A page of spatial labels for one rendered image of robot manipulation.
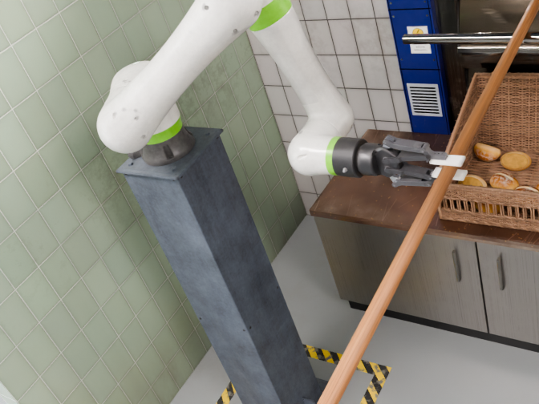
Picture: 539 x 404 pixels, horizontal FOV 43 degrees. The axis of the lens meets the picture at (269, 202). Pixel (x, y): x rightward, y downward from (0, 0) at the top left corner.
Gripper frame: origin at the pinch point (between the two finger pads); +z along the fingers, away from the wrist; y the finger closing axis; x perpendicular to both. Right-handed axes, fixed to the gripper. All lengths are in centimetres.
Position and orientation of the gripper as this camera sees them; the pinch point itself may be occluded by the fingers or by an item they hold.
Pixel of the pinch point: (448, 167)
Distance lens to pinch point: 150.9
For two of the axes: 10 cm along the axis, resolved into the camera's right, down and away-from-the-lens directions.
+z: 8.2, 1.2, -5.5
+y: 2.8, 7.6, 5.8
